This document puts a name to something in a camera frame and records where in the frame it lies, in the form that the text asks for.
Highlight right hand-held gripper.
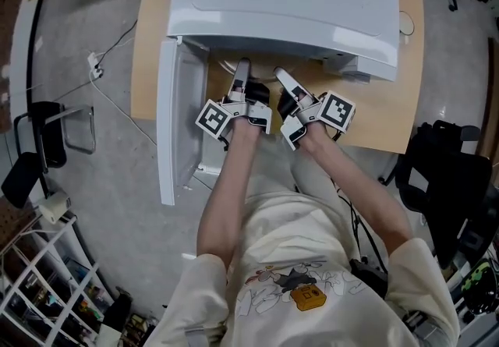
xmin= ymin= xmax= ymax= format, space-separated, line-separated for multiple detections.
xmin=272 ymin=66 xmax=357 ymax=152

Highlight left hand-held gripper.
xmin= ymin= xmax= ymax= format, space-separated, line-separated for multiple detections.
xmin=194 ymin=57 xmax=273 ymax=141

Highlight glass turntable plate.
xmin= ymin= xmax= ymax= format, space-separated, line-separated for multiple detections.
xmin=216 ymin=58 xmax=281 ymax=83

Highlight person's right forearm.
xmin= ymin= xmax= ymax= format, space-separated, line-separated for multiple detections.
xmin=299 ymin=127 xmax=415 ymax=260

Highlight person's left forearm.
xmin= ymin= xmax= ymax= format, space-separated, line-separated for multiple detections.
xmin=196 ymin=122 xmax=266 ymax=267

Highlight beige trousers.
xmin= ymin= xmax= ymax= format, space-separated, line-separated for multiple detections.
xmin=249 ymin=134 xmax=342 ymax=204

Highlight white round table grommet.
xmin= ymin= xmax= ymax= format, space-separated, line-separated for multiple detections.
xmin=398 ymin=11 xmax=416 ymax=45

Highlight white power strip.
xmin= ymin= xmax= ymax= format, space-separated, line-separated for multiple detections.
xmin=87 ymin=51 xmax=104 ymax=80

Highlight cream printed t-shirt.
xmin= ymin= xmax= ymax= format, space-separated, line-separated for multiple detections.
xmin=143 ymin=192 xmax=462 ymax=347

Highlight brown wooden board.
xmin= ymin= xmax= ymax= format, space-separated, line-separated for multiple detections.
xmin=476 ymin=37 xmax=499 ymax=161

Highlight black waist pack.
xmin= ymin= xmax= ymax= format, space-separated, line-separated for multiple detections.
xmin=349 ymin=257 xmax=389 ymax=296

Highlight small white box device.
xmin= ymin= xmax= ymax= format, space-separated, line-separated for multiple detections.
xmin=37 ymin=190 xmax=73 ymax=225

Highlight green and black gadget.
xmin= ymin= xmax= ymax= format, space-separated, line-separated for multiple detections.
xmin=461 ymin=259 xmax=497 ymax=316

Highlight white grid shelf rack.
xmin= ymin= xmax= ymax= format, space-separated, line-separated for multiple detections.
xmin=0 ymin=215 xmax=115 ymax=347

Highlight white floor cable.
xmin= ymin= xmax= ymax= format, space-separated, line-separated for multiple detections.
xmin=88 ymin=68 xmax=157 ymax=146

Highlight black floor cable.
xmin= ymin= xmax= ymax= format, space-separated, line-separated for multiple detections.
xmin=96 ymin=19 xmax=139 ymax=66

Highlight black body cable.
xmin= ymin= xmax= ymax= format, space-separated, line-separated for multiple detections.
xmin=330 ymin=177 xmax=391 ymax=273

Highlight black metal-frame chair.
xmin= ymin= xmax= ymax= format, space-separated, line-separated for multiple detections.
xmin=1 ymin=101 xmax=97 ymax=209

